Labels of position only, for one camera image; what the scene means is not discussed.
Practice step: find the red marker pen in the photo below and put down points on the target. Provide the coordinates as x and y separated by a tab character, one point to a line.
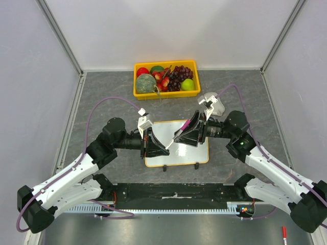
284	234

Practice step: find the slotted cable duct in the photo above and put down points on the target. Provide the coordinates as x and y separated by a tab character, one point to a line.
92	208

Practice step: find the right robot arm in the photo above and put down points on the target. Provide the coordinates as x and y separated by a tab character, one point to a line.
289	191

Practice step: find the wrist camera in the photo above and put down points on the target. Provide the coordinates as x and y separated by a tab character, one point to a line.
145	121
200	101

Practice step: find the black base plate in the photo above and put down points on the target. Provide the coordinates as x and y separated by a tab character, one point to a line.
173	196

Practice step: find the red yellow cherry bunch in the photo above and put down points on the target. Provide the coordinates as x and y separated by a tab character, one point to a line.
162	79

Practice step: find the white marker with magenta cap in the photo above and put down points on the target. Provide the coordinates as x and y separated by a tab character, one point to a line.
185	125

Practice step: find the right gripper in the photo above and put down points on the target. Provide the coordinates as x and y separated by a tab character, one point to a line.
201	130

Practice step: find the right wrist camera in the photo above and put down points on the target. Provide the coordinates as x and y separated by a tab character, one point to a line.
200	101

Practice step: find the green pear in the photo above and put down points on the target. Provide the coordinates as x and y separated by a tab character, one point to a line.
187	85

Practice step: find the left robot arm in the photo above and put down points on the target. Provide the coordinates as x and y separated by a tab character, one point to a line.
79	182

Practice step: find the yellow plastic bin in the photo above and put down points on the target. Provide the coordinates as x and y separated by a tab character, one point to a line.
167	95

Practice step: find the red apple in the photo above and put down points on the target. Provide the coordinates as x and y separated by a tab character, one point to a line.
142	71

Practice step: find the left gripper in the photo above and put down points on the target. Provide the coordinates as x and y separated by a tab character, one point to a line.
154	148

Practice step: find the dark purple grape bunch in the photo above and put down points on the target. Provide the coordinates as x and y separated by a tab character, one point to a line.
177	76

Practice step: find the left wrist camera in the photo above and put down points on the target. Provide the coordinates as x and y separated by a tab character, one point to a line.
145	121

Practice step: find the green netted melon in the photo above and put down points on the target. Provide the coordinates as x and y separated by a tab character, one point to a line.
145	83

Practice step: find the yellow framed whiteboard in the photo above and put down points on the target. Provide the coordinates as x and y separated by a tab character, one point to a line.
180	154

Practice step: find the green orange mango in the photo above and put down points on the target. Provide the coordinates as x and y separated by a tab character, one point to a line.
156	69

